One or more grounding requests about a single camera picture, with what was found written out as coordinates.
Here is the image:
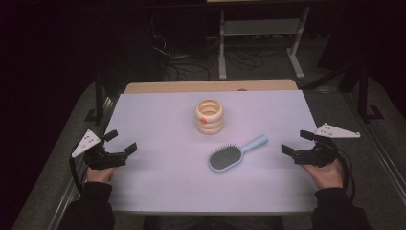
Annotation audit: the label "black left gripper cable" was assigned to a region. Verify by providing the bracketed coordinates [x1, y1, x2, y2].
[68, 156, 85, 195]

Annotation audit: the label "black metal stand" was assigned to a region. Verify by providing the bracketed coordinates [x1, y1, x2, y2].
[356, 61, 386, 124]
[84, 73, 108, 127]

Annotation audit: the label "light blue hairbrush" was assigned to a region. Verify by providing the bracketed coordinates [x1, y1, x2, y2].
[208, 133, 270, 173]

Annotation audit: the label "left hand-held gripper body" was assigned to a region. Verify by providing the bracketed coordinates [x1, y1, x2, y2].
[71, 128, 128, 171]

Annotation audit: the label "wooden table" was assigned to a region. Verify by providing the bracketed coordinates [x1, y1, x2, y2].
[124, 79, 300, 95]

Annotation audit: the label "white table board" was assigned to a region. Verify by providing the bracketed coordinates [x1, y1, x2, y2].
[103, 89, 320, 216]

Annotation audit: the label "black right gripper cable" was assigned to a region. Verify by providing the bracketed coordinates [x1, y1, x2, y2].
[334, 148, 357, 200]

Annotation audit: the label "tangled black floor cables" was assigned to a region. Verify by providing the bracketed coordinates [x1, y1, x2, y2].
[149, 18, 282, 81]

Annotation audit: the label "person's left hand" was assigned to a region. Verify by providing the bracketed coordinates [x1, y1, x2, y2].
[85, 168, 115, 184]

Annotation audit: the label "grey metal desk frame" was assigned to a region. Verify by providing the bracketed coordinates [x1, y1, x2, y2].
[218, 6, 311, 81]

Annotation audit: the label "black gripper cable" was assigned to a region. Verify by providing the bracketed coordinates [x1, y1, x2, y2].
[334, 148, 357, 200]
[68, 156, 85, 195]

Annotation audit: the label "person's right hand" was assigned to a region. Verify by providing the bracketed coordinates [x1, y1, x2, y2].
[301, 158, 345, 190]

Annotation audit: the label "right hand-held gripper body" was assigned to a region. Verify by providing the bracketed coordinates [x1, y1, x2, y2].
[293, 122, 362, 169]

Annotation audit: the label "aluminium frame rail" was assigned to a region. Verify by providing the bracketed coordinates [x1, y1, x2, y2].
[344, 92, 406, 205]
[47, 95, 120, 230]

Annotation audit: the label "cream ringed holder cup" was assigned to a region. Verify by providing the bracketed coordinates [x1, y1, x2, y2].
[194, 98, 225, 136]

